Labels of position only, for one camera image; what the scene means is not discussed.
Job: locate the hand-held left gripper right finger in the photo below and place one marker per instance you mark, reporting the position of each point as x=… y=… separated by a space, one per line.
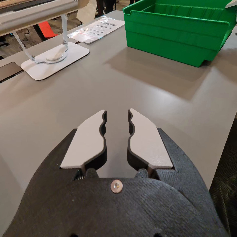
x=150 y=146

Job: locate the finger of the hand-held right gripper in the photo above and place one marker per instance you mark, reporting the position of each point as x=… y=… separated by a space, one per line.
x=232 y=3

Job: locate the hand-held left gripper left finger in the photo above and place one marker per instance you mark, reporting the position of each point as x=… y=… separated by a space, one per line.
x=85 y=146

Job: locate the green plastic bin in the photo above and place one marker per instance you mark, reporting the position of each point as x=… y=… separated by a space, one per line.
x=166 y=42

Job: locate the white document stand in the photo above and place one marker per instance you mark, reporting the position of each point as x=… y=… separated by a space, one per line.
x=55 y=61

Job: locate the laminated paper sheet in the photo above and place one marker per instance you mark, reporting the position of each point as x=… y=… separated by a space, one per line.
x=96 y=29

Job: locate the orange traffic cone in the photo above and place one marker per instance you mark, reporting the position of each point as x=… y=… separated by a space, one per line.
x=47 y=29

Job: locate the tan board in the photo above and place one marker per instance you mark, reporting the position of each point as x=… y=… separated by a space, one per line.
x=87 y=14

